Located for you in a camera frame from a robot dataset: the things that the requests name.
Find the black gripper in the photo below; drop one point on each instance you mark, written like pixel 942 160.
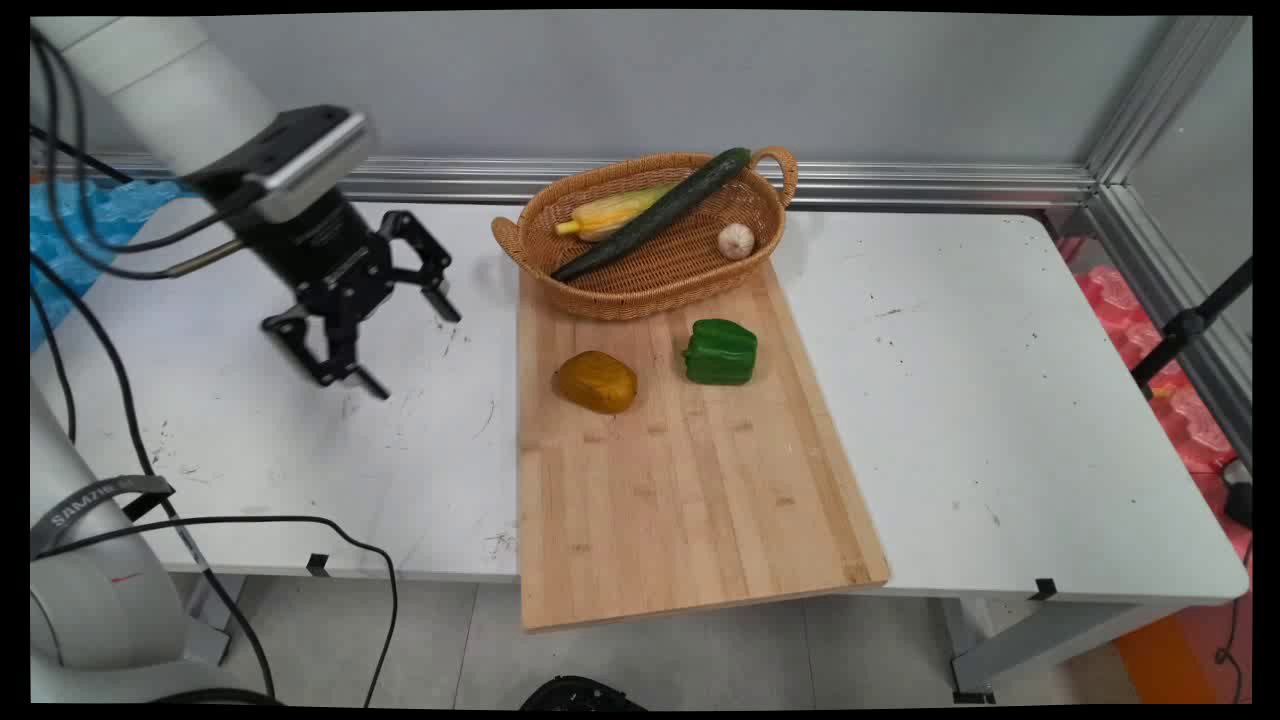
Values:
pixel 315 250

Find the brown yellow potato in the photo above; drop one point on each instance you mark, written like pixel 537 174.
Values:
pixel 597 382

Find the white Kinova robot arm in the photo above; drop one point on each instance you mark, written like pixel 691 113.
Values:
pixel 150 90

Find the yellow corn cob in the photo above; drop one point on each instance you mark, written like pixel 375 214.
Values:
pixel 610 212

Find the black table edge clip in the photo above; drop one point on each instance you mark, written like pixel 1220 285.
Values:
pixel 318 565
pixel 1044 589

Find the woven wicker basket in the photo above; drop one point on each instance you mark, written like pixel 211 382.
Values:
pixel 660 275

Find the dark green cucumber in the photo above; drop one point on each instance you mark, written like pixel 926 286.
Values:
pixel 650 215

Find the blue plastic wrap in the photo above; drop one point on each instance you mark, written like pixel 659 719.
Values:
pixel 60 250

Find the green bell pepper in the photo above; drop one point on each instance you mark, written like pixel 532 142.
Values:
pixel 721 352

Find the wooden cutting board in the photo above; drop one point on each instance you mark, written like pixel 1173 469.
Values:
pixel 680 490

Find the white garlic bulb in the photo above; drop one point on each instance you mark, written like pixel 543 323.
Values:
pixel 736 241

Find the black round object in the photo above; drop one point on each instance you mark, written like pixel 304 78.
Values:
pixel 580 695

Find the grey table leg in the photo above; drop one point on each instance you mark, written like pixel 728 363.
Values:
pixel 1040 645

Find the black tripod stand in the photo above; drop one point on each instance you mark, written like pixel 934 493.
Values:
pixel 1185 325

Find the pink bubble wrap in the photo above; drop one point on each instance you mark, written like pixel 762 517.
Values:
pixel 1195 425

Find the orange floor object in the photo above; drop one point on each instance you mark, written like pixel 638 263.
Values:
pixel 1165 665

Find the small black device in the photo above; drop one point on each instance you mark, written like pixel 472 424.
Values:
pixel 1240 495

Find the horizontal aluminium frame rail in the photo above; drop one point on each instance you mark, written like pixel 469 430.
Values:
pixel 900 183

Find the slanted aluminium frame rail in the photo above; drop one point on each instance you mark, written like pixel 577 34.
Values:
pixel 1170 285

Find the upright aluminium frame post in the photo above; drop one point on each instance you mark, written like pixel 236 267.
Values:
pixel 1160 100

